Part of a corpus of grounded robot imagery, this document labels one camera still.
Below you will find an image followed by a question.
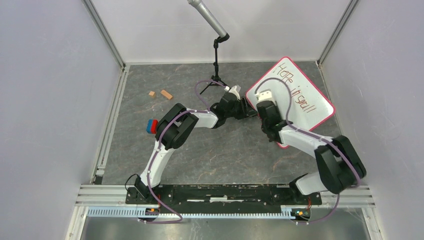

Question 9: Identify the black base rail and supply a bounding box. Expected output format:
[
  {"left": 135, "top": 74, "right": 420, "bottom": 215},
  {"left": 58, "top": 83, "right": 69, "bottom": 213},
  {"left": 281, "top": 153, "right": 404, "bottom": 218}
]
[{"left": 125, "top": 184, "right": 322, "bottom": 215}]

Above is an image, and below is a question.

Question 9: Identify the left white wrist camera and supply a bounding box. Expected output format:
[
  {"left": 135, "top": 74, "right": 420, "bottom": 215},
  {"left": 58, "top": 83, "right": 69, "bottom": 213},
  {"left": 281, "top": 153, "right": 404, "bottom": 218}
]
[{"left": 224, "top": 84, "right": 241, "bottom": 100}]

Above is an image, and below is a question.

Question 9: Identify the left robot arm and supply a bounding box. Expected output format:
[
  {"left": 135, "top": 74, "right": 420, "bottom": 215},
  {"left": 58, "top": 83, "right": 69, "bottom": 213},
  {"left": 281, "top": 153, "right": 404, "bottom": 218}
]
[{"left": 134, "top": 92, "right": 257, "bottom": 204}]

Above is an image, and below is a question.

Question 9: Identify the long wooden block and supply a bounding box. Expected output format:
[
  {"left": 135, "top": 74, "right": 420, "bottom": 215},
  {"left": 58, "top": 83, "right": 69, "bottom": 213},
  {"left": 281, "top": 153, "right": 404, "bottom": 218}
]
[{"left": 160, "top": 89, "right": 173, "bottom": 100}]

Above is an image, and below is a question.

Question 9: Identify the pink framed whiteboard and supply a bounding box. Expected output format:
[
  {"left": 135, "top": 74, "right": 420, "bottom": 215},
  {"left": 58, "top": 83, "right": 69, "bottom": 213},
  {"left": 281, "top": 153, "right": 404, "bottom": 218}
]
[{"left": 246, "top": 56, "right": 336, "bottom": 149}]

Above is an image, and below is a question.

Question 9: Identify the red blue block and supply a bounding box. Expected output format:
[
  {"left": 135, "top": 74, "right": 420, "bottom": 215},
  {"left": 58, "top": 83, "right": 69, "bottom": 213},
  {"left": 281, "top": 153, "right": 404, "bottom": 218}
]
[{"left": 146, "top": 119, "right": 159, "bottom": 135}]

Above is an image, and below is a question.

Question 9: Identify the black tripod stand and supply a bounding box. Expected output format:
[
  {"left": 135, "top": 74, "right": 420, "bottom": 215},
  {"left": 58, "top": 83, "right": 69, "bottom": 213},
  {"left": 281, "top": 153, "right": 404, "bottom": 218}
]
[{"left": 199, "top": 33, "right": 230, "bottom": 95}]

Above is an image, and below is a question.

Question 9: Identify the grey slotted cable duct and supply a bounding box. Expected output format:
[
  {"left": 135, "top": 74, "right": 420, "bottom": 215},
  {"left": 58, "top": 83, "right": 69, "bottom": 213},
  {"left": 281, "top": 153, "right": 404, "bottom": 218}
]
[{"left": 86, "top": 206, "right": 310, "bottom": 221}]

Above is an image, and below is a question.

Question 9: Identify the silver microphone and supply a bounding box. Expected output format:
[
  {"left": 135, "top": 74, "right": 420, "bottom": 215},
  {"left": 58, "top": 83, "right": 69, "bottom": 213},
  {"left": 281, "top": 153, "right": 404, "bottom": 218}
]
[{"left": 187, "top": 0, "right": 230, "bottom": 41}]

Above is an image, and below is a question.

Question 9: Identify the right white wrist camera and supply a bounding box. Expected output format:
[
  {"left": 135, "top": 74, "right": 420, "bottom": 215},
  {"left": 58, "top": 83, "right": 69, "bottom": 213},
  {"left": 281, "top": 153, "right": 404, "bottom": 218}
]
[{"left": 255, "top": 89, "right": 275, "bottom": 103}]

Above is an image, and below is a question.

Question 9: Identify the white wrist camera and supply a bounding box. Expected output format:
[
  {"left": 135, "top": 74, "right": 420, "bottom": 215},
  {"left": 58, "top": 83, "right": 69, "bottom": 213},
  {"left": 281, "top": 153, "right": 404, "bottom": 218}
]
[
  {"left": 224, "top": 84, "right": 241, "bottom": 100},
  {"left": 255, "top": 89, "right": 275, "bottom": 103}
]

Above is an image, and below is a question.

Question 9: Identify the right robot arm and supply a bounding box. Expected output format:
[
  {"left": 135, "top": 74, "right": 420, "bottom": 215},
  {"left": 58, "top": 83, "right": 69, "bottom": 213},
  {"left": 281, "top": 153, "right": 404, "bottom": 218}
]
[{"left": 256, "top": 100, "right": 367, "bottom": 204}]

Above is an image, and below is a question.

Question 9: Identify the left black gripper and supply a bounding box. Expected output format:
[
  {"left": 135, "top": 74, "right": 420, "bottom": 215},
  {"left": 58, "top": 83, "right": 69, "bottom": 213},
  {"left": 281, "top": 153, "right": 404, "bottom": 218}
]
[{"left": 225, "top": 96, "right": 258, "bottom": 121}]

